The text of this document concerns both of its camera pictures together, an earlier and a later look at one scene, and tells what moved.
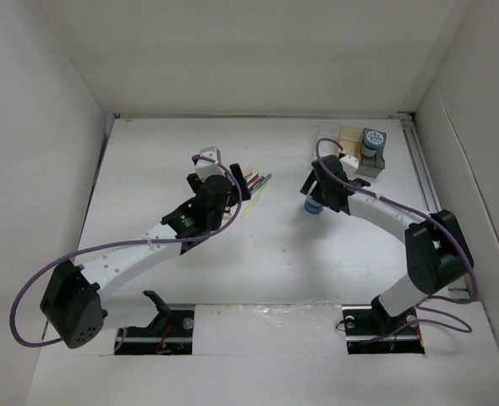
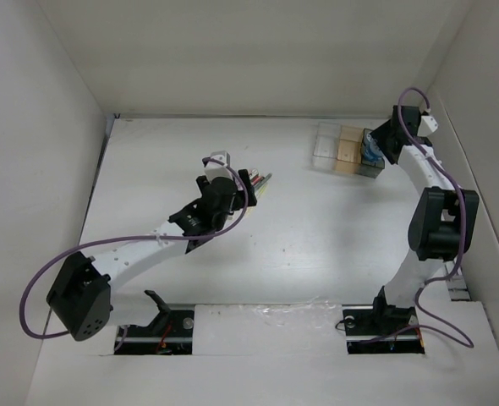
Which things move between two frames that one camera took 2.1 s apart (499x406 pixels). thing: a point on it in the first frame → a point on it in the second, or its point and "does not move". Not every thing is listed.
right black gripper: (318, 196) → (382, 134)
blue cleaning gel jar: (311, 205) → (373, 152)
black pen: (255, 181) does not move
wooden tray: (351, 139) does not move
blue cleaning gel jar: (374, 140) does not move
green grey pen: (264, 181) does not move
